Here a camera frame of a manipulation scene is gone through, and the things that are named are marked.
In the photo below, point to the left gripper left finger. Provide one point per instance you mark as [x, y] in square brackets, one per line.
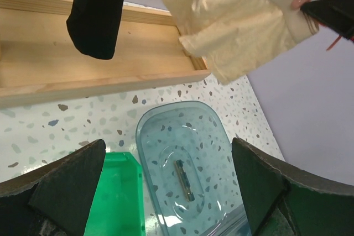
[54, 199]

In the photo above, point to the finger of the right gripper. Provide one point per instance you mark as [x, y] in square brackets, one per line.
[334, 14]

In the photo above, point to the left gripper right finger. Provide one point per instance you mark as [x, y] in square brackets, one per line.
[281, 199]

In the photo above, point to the beige underwear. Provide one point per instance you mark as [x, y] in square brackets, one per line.
[237, 36]

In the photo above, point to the black underwear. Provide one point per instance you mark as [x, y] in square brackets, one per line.
[93, 26]

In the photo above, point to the wooden hanger rack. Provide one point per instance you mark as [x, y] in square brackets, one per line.
[49, 54]

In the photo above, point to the green plastic bin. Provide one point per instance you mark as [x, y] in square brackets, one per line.
[118, 207]

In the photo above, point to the clear blue plastic container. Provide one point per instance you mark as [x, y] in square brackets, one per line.
[187, 162]

